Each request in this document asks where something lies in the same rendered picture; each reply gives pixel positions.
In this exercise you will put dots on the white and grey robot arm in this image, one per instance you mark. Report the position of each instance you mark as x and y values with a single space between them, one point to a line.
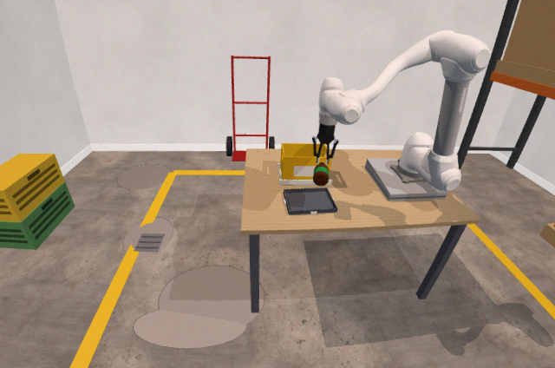
461 58

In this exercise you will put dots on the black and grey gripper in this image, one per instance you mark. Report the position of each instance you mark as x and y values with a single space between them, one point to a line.
325 136

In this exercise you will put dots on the yellow box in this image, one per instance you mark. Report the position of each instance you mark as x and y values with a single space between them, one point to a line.
298 161

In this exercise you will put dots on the brown bottle with green label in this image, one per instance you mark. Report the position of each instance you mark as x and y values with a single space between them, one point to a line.
321 174

